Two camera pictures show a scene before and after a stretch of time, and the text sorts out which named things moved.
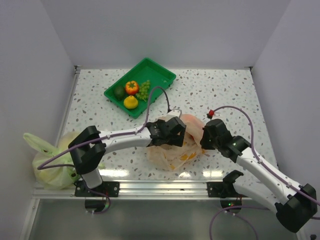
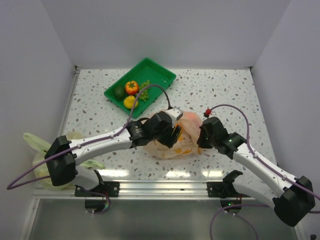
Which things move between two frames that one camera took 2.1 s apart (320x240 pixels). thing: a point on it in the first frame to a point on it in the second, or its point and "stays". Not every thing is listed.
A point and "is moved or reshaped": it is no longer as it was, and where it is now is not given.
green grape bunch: (142, 94) stays
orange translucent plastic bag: (175, 158) is moved or reshaped
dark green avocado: (119, 92) stays
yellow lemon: (130, 102) stays
